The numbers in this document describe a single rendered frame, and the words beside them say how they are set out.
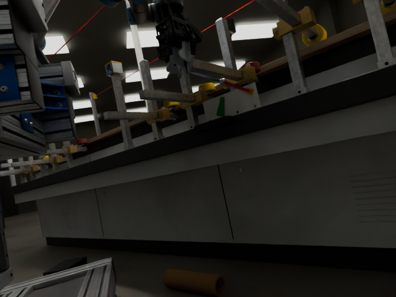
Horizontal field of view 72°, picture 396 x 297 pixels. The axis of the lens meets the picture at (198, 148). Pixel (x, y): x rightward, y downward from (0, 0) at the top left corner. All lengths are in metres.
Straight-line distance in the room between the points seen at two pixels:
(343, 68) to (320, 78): 0.09
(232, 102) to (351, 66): 0.46
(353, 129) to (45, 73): 1.04
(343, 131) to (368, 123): 0.07
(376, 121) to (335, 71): 0.32
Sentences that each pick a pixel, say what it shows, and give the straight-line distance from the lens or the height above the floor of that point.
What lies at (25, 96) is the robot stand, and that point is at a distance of 0.62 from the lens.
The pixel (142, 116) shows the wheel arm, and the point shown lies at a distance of 1.34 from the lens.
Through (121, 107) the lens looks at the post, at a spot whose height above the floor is 0.95.
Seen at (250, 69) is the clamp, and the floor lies 0.85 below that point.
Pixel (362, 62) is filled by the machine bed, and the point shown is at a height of 0.78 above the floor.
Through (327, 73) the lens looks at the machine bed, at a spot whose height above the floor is 0.79.
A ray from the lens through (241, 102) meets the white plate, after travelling 1.10.
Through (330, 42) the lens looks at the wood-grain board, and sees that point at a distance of 1.19.
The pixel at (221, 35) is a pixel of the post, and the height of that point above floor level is 1.03.
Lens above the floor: 0.54
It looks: 3 degrees up
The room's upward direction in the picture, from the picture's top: 12 degrees counter-clockwise
